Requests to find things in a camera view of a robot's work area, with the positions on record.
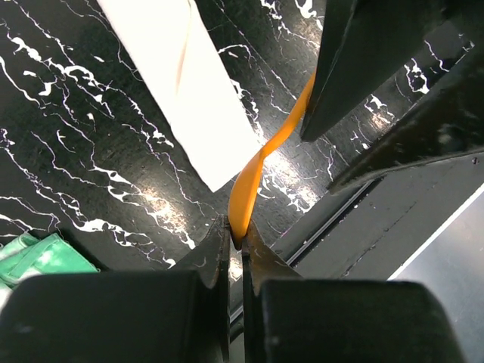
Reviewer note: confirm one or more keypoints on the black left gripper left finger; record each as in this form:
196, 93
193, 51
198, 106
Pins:
208, 307

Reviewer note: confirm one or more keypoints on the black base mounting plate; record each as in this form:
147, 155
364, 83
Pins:
423, 225

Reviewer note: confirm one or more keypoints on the green white patterned cloth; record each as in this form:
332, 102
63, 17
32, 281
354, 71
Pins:
26, 256

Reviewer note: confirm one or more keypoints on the black marble pattern mat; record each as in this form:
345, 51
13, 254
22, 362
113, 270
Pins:
87, 153

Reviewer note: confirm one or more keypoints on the orange plastic spoon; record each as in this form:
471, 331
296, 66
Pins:
243, 194

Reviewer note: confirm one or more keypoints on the white cloth napkin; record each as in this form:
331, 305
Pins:
177, 60

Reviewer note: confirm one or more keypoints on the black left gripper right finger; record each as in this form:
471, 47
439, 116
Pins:
265, 280

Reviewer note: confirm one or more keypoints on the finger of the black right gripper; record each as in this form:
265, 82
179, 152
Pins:
445, 124
364, 42

